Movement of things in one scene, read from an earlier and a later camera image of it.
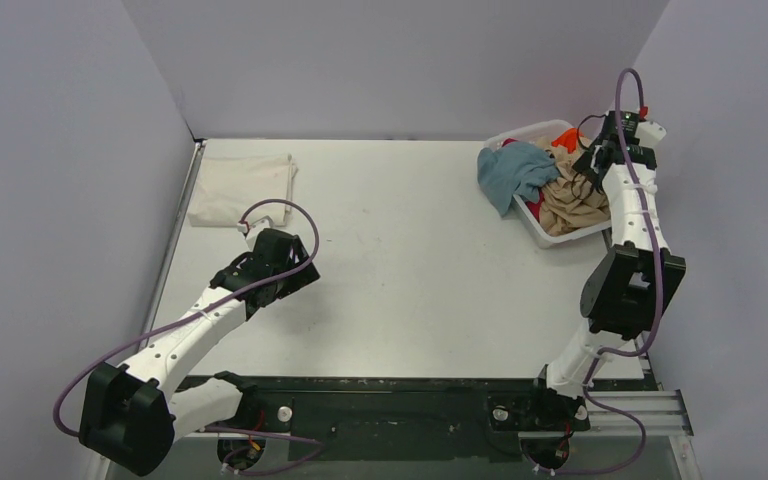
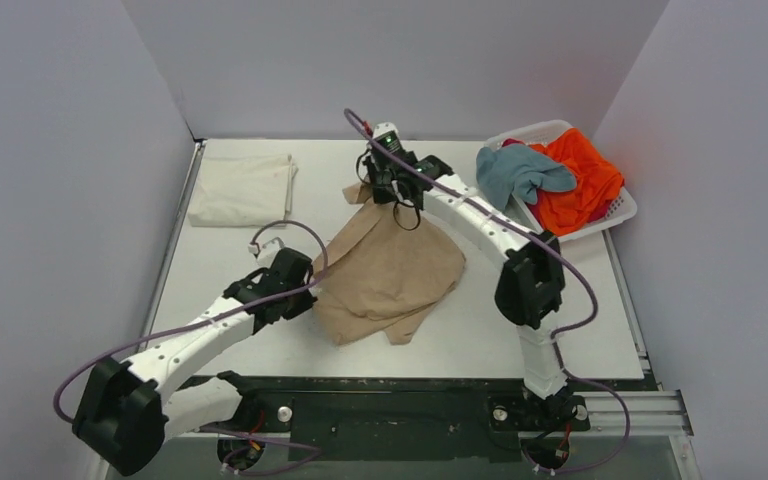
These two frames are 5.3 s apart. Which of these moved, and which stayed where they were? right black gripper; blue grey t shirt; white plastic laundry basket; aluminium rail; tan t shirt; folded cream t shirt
Moved: tan t shirt; right black gripper
Stayed: white plastic laundry basket; folded cream t shirt; aluminium rail; blue grey t shirt
